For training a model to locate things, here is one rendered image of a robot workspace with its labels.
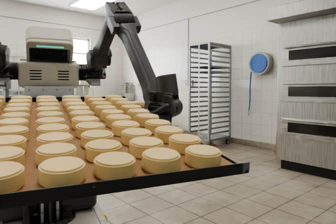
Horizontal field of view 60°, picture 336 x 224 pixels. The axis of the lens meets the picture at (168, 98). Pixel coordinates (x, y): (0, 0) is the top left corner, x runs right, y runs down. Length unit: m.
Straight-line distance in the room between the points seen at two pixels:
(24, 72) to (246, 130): 4.50
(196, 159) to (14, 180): 0.21
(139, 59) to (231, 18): 4.87
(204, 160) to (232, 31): 5.38
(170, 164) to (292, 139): 3.59
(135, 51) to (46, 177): 0.73
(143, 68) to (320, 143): 3.05
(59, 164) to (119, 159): 0.07
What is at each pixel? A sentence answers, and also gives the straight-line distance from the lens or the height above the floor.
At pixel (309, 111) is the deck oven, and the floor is 0.76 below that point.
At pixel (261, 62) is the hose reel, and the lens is 5.13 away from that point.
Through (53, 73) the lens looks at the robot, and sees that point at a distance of 1.51.
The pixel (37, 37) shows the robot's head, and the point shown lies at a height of 1.26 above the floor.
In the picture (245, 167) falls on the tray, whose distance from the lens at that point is 0.40.
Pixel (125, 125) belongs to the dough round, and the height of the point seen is 0.96.
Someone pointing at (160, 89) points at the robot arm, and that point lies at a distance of 0.85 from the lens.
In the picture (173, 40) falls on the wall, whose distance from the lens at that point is 6.87.
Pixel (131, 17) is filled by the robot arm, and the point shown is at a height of 1.29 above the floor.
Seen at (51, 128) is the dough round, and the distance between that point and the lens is 0.51.
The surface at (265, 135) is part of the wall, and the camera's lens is 5.29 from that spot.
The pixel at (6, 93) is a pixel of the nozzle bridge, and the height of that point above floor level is 0.97.
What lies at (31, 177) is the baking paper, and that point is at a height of 0.92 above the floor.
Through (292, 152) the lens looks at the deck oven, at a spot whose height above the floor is 0.24.
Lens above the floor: 1.02
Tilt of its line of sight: 2 degrees down
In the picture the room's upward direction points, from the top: straight up
